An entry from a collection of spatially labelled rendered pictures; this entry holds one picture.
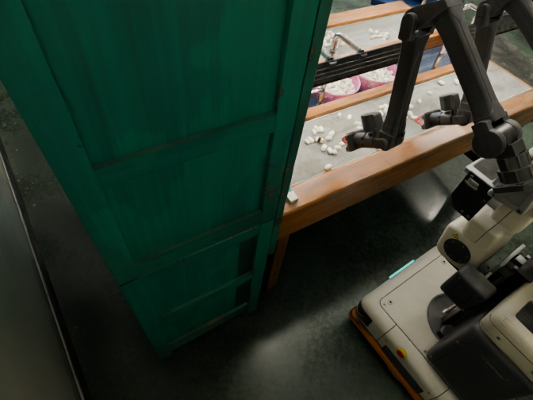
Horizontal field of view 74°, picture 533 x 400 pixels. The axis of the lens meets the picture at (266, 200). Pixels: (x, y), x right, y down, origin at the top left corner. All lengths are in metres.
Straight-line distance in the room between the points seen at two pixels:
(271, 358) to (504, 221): 1.17
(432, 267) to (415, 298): 0.21
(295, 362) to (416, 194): 1.42
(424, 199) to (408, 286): 0.93
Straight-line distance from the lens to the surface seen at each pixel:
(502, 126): 1.09
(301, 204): 1.33
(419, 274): 1.94
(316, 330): 1.95
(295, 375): 1.87
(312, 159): 1.53
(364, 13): 2.73
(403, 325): 1.79
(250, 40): 0.70
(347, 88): 1.99
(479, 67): 1.09
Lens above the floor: 1.81
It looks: 52 degrees down
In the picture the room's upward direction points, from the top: 9 degrees clockwise
